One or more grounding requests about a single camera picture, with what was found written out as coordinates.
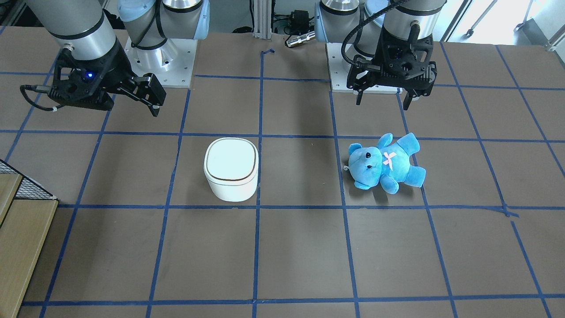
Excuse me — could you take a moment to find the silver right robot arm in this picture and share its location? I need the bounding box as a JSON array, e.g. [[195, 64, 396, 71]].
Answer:
[[20, 0, 210, 117]]

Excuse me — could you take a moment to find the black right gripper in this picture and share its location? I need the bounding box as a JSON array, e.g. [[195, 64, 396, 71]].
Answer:
[[48, 40, 167, 117]]

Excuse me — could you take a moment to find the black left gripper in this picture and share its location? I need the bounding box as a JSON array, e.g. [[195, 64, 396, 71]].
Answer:
[[347, 26, 437, 111]]

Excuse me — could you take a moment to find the blue teddy bear plush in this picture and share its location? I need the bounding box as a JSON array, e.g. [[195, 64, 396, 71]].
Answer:
[[343, 133, 426, 194]]

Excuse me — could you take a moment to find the black power adapter box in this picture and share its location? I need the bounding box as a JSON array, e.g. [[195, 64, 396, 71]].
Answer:
[[289, 10, 310, 34]]

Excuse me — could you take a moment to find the silver metal cylinder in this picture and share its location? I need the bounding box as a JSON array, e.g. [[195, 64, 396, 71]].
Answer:
[[284, 31, 316, 49]]

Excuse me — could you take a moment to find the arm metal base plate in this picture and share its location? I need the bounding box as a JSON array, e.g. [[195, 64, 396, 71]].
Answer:
[[124, 38, 199, 88], [326, 43, 403, 94]]

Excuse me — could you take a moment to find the aluminium frame post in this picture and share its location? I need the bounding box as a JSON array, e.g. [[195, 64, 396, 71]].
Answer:
[[252, 0, 273, 40]]

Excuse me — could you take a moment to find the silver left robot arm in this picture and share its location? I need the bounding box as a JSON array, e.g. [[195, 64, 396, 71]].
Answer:
[[314, 0, 446, 110]]

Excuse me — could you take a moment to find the wooden shelf with wire mesh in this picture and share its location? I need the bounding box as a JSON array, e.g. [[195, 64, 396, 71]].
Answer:
[[0, 160, 59, 318]]

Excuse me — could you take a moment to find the white plastic trash can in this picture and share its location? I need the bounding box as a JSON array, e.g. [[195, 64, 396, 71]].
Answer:
[[203, 137, 260, 202]]

